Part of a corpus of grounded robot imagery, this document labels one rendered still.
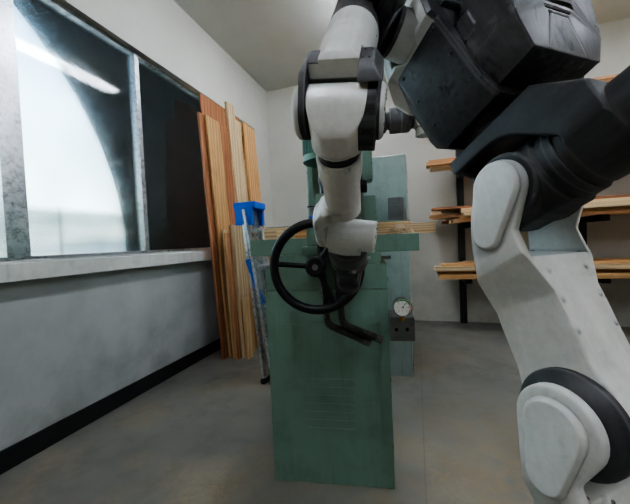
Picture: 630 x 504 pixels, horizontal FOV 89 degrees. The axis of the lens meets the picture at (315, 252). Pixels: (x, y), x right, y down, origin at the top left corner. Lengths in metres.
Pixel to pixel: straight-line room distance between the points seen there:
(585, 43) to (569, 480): 0.63
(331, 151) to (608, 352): 0.48
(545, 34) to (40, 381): 2.06
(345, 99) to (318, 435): 1.13
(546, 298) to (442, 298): 3.03
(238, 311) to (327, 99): 2.23
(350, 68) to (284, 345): 0.95
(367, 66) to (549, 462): 0.58
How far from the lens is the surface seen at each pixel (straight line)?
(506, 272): 0.59
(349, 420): 1.29
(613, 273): 3.37
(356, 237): 0.63
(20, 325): 1.90
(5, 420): 1.96
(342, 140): 0.47
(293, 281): 1.16
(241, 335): 2.62
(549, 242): 0.72
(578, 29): 0.73
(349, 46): 0.51
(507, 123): 0.62
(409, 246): 1.13
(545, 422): 0.58
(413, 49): 0.73
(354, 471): 1.39
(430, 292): 3.58
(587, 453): 0.58
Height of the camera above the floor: 0.88
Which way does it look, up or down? 2 degrees down
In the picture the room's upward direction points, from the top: 3 degrees counter-clockwise
